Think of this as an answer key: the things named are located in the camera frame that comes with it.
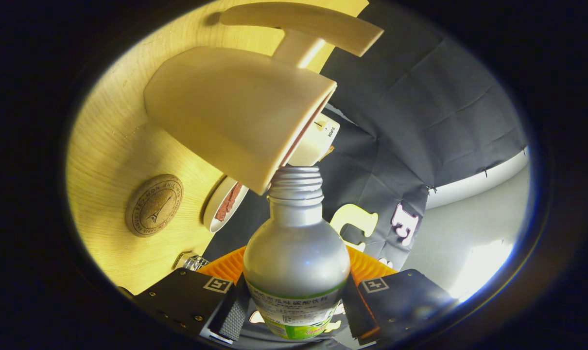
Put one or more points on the small white plate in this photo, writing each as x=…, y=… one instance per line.
x=214, y=209

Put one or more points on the wooden table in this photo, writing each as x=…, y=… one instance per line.
x=109, y=155

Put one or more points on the white toaster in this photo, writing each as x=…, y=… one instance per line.
x=313, y=141

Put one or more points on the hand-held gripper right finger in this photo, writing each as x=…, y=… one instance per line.
x=354, y=311

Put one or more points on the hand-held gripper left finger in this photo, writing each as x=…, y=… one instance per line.
x=233, y=316

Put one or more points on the silver bottle with green label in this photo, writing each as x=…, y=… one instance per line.
x=296, y=253

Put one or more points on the white cup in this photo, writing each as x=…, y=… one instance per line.
x=235, y=107

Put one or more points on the reddish meat slice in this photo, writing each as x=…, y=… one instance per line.
x=234, y=193
x=222, y=211

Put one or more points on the round cork coaster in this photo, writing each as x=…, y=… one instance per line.
x=154, y=205

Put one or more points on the toasted bread slice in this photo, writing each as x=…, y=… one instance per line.
x=328, y=151

